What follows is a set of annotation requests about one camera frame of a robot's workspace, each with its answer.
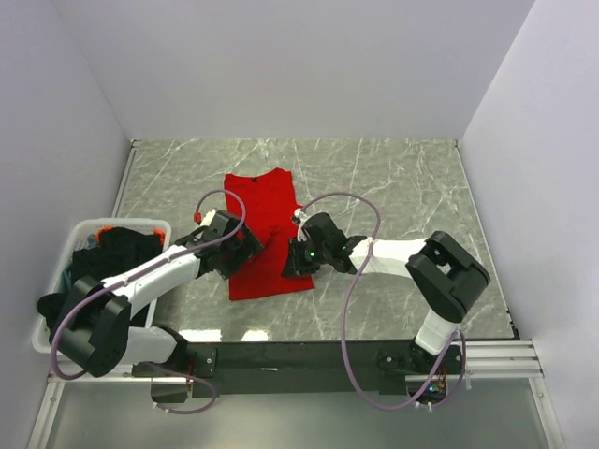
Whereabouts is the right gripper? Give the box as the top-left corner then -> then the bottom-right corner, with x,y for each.
281,236 -> 332,278

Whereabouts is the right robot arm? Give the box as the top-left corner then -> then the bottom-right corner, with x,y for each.
282,209 -> 490,373

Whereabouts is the white laundry basket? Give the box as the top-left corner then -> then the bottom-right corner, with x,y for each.
31,217 -> 171,354

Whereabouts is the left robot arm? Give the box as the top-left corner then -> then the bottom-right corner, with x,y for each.
50,210 -> 263,377

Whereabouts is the black base beam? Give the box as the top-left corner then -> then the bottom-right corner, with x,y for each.
132,340 -> 463,404

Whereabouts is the aluminium rail frame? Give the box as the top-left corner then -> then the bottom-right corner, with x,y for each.
70,340 -> 545,383

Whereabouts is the red polo shirt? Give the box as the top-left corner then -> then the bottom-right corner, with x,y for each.
224,167 -> 314,301

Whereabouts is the black garment in basket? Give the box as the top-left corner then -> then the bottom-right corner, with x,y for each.
37,227 -> 163,330

